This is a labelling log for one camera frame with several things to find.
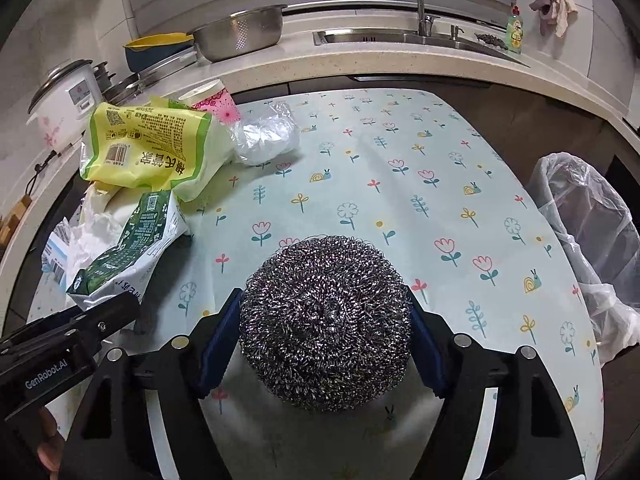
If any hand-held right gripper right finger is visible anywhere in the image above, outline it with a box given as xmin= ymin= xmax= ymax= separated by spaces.
xmin=406 ymin=289 xmax=587 ymax=480

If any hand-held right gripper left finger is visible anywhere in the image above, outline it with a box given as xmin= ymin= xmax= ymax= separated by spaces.
xmin=59 ymin=287 xmax=246 ymax=480

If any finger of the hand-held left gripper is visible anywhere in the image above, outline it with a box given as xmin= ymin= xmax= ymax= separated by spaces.
xmin=0 ymin=292 xmax=141 ymax=357

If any green white carton packet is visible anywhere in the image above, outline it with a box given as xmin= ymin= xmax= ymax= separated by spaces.
xmin=66 ymin=190 xmax=190 ymax=312

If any steel wool scourer ball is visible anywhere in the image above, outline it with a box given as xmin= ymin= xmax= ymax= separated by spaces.
xmin=239 ymin=234 xmax=414 ymax=413

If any yellow green snack bag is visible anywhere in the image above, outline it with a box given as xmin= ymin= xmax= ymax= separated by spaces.
xmin=80 ymin=97 xmax=236 ymax=203

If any waste bin with plastic liner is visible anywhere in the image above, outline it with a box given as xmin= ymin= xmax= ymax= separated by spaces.
xmin=525 ymin=152 xmax=640 ymax=367

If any clear plastic bag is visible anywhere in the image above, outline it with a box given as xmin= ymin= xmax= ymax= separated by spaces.
xmin=231 ymin=101 xmax=301 ymax=167

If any person's left hand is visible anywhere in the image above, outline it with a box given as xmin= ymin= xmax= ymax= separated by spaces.
xmin=36 ymin=404 xmax=67 ymax=472

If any white crumpled paper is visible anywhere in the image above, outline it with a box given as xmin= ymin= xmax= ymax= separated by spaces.
xmin=70 ymin=195 xmax=132 ymax=272

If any blue white small packet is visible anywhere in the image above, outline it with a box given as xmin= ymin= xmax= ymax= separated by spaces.
xmin=41 ymin=217 xmax=76 ymax=286

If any wooden cutting board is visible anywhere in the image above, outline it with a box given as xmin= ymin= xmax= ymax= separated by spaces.
xmin=0 ymin=195 xmax=34 ymax=252

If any floral tablecloth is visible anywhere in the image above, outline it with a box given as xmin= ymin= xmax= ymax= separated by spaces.
xmin=25 ymin=89 xmax=607 ymax=480

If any white rice cooker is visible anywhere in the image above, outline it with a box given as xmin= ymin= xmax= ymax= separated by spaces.
xmin=26 ymin=58 xmax=96 ymax=153

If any steel steamer rack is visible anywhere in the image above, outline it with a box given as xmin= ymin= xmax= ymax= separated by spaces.
xmin=102 ymin=72 xmax=142 ymax=105

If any pink floral paper cup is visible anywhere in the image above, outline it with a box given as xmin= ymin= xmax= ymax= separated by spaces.
xmin=177 ymin=78 xmax=243 ymax=127

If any small lidded steel pot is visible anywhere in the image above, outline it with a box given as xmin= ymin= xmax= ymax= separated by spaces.
xmin=92 ymin=60 xmax=113 ymax=92

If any blue basin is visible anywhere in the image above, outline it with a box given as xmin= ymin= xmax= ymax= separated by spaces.
xmin=124 ymin=45 xmax=196 ymax=74

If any white stone kitchen counter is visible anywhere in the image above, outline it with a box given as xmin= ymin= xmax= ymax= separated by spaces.
xmin=0 ymin=7 xmax=640 ymax=271

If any steel colander bowl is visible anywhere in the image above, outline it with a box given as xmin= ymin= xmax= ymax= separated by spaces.
xmin=191 ymin=4 xmax=288 ymax=63

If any stainless steel sink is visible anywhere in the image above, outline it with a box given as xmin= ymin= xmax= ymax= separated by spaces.
xmin=312 ymin=29 xmax=531 ymax=68

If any green dish soap bottle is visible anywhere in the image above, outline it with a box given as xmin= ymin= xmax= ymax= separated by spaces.
xmin=505 ymin=6 xmax=526 ymax=56

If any purple hanging cloth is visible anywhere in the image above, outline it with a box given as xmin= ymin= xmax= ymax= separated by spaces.
xmin=529 ymin=0 xmax=563 ymax=37

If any black power cable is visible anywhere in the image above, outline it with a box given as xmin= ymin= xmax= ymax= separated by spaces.
xmin=25 ymin=147 xmax=61 ymax=197

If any dark wire scourer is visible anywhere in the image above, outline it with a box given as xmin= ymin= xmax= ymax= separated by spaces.
xmin=474 ymin=32 xmax=509 ymax=52

